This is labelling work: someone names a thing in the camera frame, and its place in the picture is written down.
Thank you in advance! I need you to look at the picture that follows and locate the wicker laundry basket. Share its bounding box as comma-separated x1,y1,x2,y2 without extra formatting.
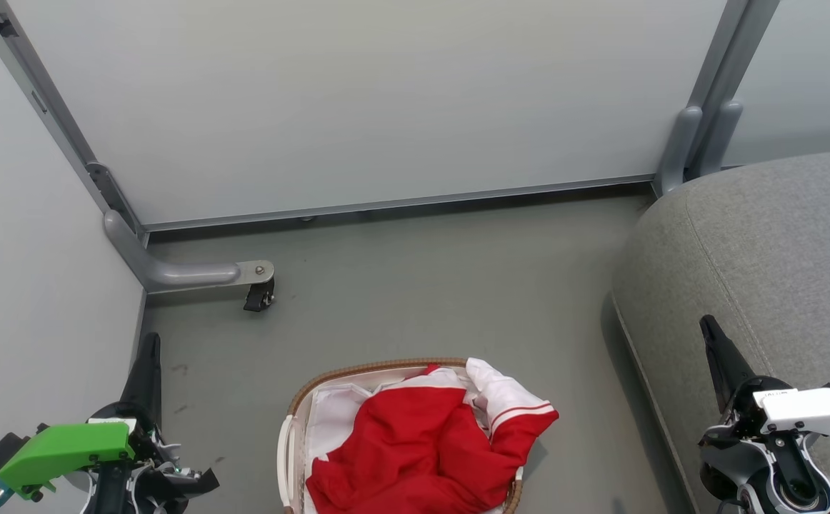
277,357,524,514

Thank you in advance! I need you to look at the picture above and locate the black caster wheel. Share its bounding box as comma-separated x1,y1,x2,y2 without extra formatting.
244,278,276,313

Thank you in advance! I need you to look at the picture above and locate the white fabric basket liner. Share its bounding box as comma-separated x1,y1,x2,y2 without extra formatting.
294,368,473,514

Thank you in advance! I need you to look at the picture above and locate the grey fabric sofa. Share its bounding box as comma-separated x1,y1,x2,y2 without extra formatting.
611,148,830,514

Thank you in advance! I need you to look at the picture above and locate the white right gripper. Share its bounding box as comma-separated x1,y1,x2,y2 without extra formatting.
699,315,830,458

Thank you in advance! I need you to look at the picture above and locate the grey partition post with latch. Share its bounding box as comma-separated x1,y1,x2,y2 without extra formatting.
0,0,149,247

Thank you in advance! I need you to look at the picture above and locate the red and white garment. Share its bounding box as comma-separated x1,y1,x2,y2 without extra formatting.
306,357,560,514

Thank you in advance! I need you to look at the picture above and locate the grey partition bottom rail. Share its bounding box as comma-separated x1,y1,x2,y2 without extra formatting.
145,175,656,233

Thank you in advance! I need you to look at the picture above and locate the grey double partition post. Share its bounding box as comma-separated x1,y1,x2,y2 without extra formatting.
654,0,780,198

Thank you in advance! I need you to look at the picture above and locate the grey partition foot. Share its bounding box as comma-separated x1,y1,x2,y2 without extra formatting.
103,209,275,295

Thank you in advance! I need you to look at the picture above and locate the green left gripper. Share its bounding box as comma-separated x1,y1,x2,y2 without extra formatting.
0,332,220,512

